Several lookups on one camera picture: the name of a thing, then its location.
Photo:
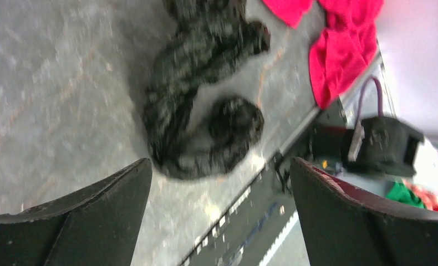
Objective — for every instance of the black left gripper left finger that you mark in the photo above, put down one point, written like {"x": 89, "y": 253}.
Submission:
{"x": 96, "y": 225}

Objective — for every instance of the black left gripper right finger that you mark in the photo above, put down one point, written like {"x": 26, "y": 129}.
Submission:
{"x": 345, "y": 225}

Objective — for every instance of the black plastic trash bag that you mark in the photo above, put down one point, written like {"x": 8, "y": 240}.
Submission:
{"x": 212, "y": 42}

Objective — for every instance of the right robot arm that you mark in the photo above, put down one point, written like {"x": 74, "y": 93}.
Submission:
{"x": 386, "y": 146}

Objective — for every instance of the red cloth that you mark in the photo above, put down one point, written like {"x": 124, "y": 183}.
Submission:
{"x": 345, "y": 47}

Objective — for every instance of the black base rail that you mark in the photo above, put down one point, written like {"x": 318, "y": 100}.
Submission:
{"x": 249, "y": 228}

